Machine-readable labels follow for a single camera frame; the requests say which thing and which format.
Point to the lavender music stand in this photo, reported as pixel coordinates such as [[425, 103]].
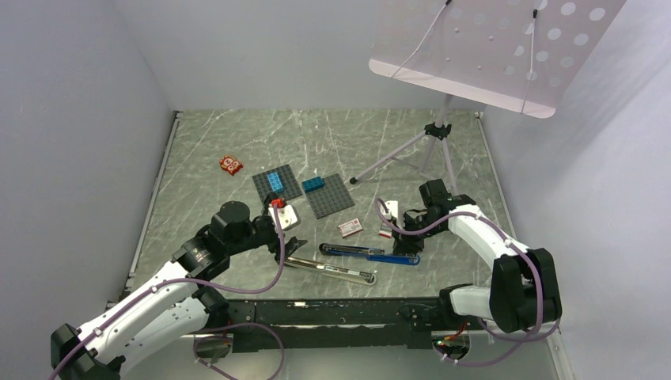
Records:
[[517, 55]]

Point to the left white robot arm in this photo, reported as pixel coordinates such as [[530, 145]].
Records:
[[178, 299]]

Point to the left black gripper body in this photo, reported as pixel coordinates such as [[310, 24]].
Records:
[[260, 233]]

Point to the light blue building brick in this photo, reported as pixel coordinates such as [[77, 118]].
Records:
[[275, 182]]

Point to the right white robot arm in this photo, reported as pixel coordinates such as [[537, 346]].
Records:
[[524, 292]]

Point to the black aluminium base frame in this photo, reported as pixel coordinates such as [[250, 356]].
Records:
[[241, 326]]

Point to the red owl toy block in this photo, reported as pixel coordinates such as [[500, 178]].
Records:
[[230, 165]]

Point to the beige silver stapler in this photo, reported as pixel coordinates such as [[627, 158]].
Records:
[[334, 271]]

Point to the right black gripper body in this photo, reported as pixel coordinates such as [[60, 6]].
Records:
[[419, 223]]

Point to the grey building baseplate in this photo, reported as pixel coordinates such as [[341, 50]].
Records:
[[333, 197], [292, 188]]

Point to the red white staple box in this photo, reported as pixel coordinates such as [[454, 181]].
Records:
[[350, 228]]

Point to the right grey building baseplate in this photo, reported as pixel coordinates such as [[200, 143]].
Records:
[[333, 197]]

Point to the left grey building baseplate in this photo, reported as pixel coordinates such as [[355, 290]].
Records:
[[292, 188]]

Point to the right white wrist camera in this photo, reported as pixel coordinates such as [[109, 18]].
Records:
[[390, 211]]

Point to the dark teal building brick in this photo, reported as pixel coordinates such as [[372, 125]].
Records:
[[312, 184]]

